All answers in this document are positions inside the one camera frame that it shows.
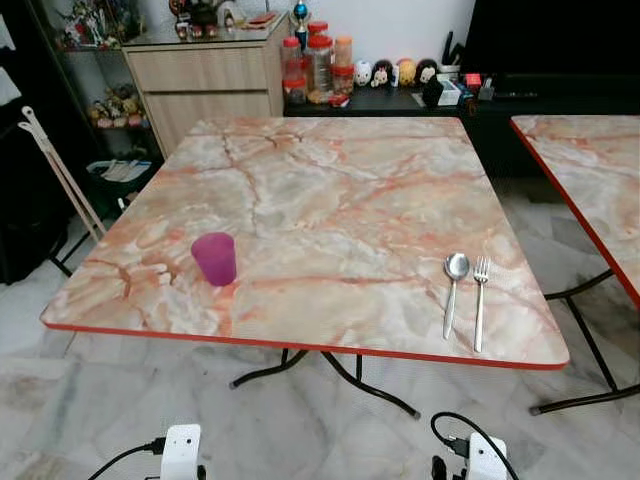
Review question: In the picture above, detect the beige folding clothes rack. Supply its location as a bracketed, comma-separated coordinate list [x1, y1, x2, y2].
[19, 106, 107, 243]

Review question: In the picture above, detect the red lid snack jar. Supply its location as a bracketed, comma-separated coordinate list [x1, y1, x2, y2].
[305, 34, 336, 105]

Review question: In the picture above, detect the light wooden drawer cabinet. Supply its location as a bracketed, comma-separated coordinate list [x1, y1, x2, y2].
[122, 14, 292, 158]

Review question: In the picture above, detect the marble pattern folding table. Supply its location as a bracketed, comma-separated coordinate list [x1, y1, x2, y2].
[509, 114, 640, 415]
[41, 116, 571, 419]

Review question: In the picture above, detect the black television screen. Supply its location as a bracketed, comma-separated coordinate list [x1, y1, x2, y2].
[461, 0, 640, 77]

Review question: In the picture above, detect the purple plastic cup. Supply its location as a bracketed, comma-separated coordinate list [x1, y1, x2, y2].
[191, 232, 238, 288]

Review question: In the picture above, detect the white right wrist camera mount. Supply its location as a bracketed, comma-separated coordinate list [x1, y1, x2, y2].
[466, 434, 509, 480]

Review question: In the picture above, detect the black glass display shelf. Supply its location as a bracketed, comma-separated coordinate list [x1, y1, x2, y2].
[27, 0, 166, 221]

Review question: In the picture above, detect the blue trophy ornament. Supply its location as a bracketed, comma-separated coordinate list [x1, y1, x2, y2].
[292, 2, 311, 51]

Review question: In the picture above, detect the silver metal spoon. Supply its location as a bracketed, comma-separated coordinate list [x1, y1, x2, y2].
[443, 252, 471, 341]

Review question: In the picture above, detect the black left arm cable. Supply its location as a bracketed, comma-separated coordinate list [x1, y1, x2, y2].
[87, 438, 166, 480]

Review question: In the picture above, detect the silver metal fork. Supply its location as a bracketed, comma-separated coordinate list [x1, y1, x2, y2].
[473, 256, 491, 354]

